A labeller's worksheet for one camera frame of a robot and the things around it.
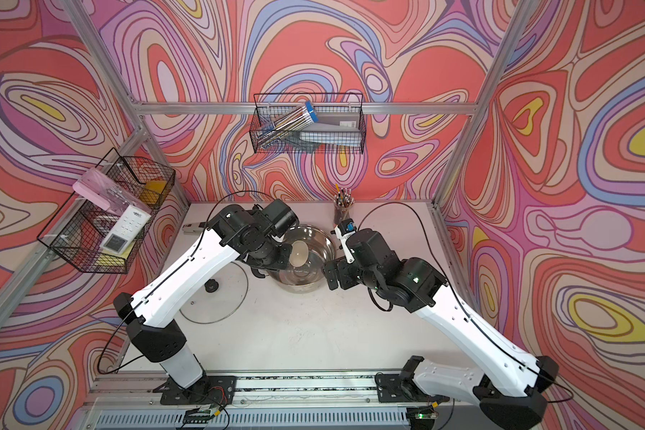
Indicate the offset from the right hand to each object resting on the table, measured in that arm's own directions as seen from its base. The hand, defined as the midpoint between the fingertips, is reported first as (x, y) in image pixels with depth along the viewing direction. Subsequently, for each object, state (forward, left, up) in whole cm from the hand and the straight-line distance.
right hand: (342, 269), depth 67 cm
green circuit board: (-27, +40, -29) cm, 56 cm away
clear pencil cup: (+35, -3, -12) cm, 37 cm away
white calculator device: (+11, +56, +6) cm, 58 cm away
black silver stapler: (+35, +57, -24) cm, 72 cm away
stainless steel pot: (+14, +10, -29) cm, 34 cm away
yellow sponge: (+25, +54, +7) cm, 60 cm away
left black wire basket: (+13, +64, +6) cm, 65 cm away
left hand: (+3, +14, -2) cm, 15 cm away
